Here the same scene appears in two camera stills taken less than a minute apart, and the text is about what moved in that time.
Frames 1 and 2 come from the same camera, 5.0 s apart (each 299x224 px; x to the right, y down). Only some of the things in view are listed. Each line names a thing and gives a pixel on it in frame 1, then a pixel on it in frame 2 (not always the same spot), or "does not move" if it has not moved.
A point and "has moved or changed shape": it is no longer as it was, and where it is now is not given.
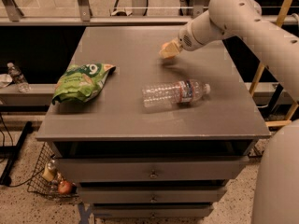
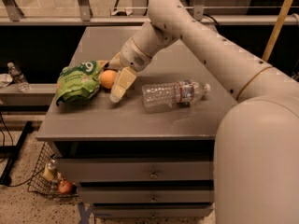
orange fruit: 164,45 has moved or changed shape
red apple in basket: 64,188 does not move
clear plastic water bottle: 174,93 does not move
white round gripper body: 186,41 to 132,58
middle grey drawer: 152,195 does not move
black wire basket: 47,178 does not move
